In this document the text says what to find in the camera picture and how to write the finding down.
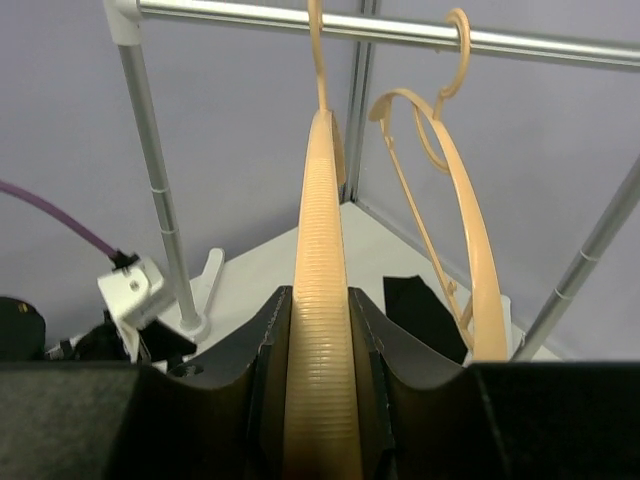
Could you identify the metal clothes rack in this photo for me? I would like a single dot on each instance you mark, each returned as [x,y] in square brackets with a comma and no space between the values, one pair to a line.
[124,18]

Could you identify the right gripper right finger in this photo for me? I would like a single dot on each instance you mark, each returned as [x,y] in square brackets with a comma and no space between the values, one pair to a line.
[421,416]

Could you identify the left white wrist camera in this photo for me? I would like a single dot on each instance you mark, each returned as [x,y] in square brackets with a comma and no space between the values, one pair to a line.
[134,296]

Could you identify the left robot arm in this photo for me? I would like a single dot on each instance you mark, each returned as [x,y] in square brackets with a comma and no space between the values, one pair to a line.
[23,331]

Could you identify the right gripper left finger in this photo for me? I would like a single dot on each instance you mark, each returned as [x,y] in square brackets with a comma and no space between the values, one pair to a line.
[217,416]

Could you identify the black shirt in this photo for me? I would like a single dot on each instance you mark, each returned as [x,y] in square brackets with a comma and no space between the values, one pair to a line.
[412,304]

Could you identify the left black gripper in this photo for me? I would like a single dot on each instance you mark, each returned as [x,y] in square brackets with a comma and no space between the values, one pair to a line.
[158,343]

